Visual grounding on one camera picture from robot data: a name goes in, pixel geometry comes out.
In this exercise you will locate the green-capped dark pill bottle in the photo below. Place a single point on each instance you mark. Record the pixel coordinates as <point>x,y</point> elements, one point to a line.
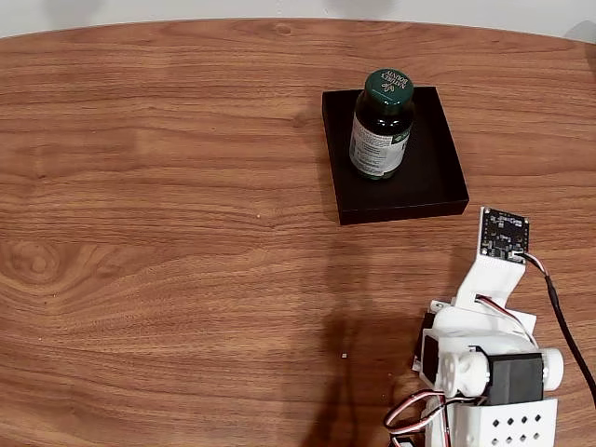
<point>379,130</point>

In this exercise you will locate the shallow black box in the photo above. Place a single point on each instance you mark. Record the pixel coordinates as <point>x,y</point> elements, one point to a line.
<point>419,186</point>

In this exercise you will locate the wrist camera board with mount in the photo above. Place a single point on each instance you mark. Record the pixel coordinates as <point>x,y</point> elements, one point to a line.
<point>505,235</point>

